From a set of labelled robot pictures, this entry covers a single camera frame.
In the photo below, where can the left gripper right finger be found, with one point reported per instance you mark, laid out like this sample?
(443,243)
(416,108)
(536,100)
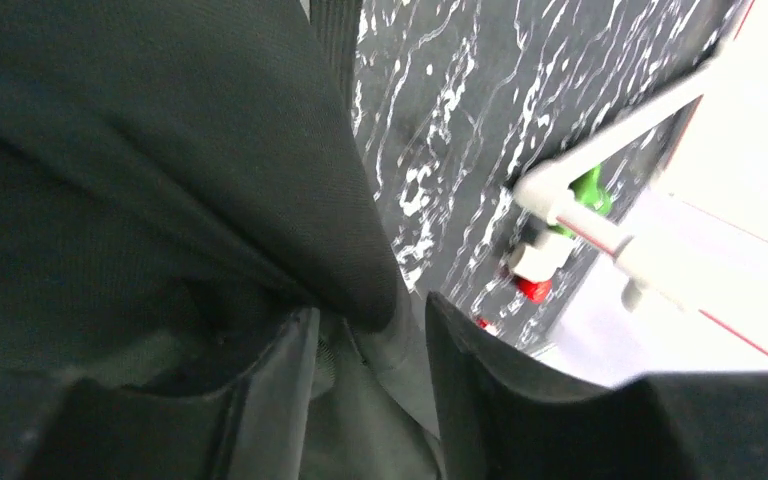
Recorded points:
(505,415)

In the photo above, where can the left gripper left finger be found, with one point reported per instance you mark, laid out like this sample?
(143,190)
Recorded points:
(239,412)

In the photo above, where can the black student backpack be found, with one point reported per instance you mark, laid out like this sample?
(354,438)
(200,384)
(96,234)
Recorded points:
(176,173)

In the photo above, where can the red black valve knob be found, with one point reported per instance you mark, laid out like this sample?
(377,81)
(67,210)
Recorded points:
(535,291)

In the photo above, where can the green white pipe fitting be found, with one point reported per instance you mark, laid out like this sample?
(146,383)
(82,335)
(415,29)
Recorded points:
(538,260)

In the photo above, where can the white PVC pipe frame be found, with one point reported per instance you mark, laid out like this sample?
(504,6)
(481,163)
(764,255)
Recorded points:
(700,178)

